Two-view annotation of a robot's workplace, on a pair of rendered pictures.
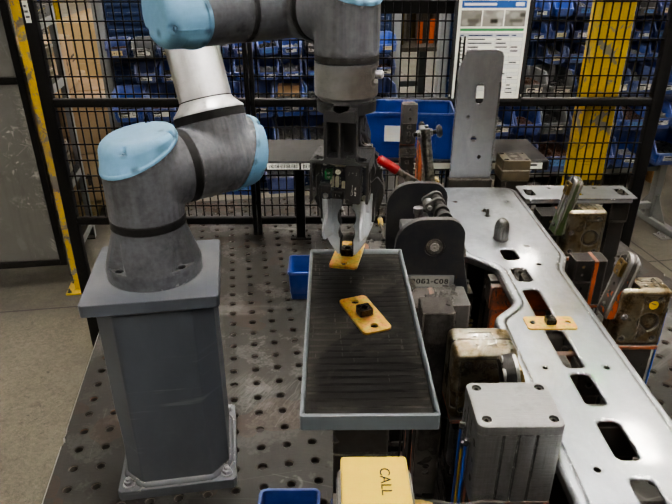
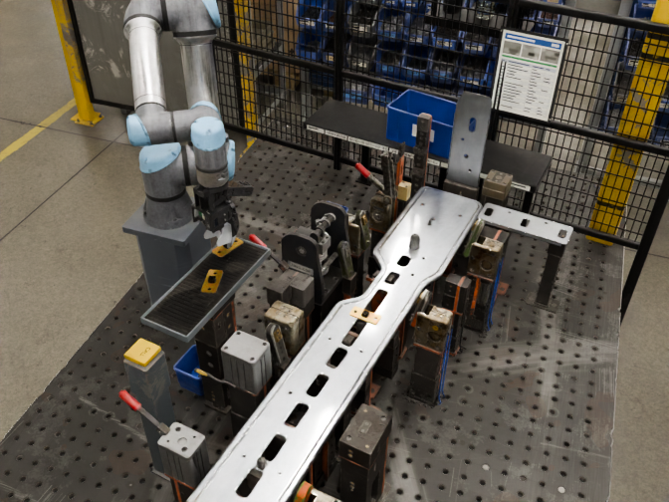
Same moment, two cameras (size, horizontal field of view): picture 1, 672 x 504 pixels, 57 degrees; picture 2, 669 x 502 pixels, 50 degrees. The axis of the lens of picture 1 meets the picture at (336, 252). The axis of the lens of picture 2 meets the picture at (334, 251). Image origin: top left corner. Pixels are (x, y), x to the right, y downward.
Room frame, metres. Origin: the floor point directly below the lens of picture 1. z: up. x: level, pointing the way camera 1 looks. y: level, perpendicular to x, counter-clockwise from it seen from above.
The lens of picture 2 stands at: (-0.38, -0.93, 2.37)
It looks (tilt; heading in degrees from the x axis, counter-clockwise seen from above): 40 degrees down; 28
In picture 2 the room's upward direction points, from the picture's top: 1 degrees clockwise
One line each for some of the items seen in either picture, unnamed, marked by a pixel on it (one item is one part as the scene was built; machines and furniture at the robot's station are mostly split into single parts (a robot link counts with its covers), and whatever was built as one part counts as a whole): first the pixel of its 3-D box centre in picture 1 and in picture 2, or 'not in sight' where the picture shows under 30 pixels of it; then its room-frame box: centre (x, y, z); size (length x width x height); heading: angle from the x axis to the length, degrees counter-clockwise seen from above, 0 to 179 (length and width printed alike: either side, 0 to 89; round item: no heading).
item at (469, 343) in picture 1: (471, 442); (287, 362); (0.72, -0.21, 0.89); 0.13 x 0.11 x 0.38; 91
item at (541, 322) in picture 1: (550, 320); (365, 314); (0.88, -0.36, 1.01); 0.08 x 0.04 x 0.01; 90
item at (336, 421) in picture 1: (361, 320); (209, 283); (0.65, -0.03, 1.16); 0.37 x 0.14 x 0.02; 1
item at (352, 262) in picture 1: (347, 251); (227, 245); (0.76, -0.02, 1.20); 0.08 x 0.04 x 0.01; 169
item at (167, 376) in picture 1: (170, 368); (178, 265); (0.89, 0.30, 0.90); 0.21 x 0.21 x 0.40; 9
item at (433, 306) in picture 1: (428, 408); (281, 336); (0.79, -0.15, 0.90); 0.05 x 0.05 x 0.40; 1
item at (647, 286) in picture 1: (621, 362); (429, 356); (0.95, -0.54, 0.87); 0.12 x 0.09 x 0.35; 91
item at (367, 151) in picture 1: (345, 149); (213, 202); (0.73, -0.01, 1.35); 0.09 x 0.08 x 0.12; 170
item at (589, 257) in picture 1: (576, 315); (453, 315); (1.16, -0.53, 0.84); 0.11 x 0.08 x 0.29; 91
